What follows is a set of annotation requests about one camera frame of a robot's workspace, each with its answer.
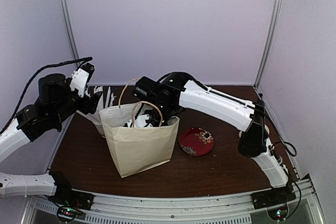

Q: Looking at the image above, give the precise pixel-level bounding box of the cream ceramic mug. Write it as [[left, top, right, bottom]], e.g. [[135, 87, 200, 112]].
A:
[[238, 125, 270, 138]]

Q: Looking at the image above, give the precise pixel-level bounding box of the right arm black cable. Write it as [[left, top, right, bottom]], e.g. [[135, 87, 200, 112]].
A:
[[157, 71, 302, 209]]

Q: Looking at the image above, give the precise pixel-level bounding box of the right aluminium frame post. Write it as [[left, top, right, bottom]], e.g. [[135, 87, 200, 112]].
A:
[[254, 0, 283, 90]]

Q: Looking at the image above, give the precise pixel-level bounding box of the cream paper bag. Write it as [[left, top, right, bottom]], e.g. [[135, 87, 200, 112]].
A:
[[99, 96, 180, 178]]

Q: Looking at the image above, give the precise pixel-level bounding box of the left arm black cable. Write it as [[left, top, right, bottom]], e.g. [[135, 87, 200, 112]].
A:
[[0, 56, 93, 133]]

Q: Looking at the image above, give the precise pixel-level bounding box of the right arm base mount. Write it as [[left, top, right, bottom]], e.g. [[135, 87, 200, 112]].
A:
[[251, 190, 296, 209]]

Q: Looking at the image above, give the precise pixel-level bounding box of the left aluminium frame post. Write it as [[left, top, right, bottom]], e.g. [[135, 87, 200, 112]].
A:
[[60, 0, 79, 59]]

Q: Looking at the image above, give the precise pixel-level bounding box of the aluminium frame post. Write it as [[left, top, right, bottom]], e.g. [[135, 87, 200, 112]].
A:
[[254, 0, 283, 90], [60, 0, 79, 59]]

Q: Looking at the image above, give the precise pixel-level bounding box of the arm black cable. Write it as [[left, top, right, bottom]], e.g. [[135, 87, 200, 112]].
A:
[[0, 56, 93, 133], [157, 71, 302, 209]]

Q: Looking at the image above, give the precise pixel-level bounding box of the red floral plate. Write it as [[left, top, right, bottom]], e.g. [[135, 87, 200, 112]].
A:
[[179, 127, 215, 156]]

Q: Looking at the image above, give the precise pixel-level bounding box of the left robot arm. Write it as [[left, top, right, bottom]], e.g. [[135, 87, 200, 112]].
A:
[[1, 70, 102, 205]]

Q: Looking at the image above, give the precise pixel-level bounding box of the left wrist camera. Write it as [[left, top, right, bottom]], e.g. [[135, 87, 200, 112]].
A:
[[69, 63, 95, 98]]

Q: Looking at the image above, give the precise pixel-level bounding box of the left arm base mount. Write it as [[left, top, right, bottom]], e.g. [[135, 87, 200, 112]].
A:
[[48, 190, 94, 210]]

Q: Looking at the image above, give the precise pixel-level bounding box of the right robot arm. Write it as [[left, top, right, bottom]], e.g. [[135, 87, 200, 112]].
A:
[[126, 72, 289, 204]]

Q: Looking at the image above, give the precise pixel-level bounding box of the aluminium front rail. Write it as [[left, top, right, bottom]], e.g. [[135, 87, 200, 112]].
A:
[[19, 178, 327, 223]]

